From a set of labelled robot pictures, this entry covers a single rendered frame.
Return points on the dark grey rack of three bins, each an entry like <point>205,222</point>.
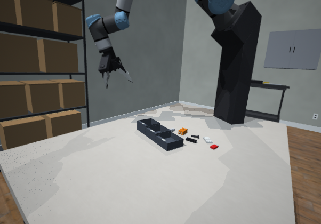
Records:
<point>159,134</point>

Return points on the orange 9v battery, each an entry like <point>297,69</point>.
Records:
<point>182,131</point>

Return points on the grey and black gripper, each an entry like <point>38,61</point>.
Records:
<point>114,64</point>

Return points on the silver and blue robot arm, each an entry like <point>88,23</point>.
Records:
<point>222,12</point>

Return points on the white domino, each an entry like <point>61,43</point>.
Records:
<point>207,139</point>

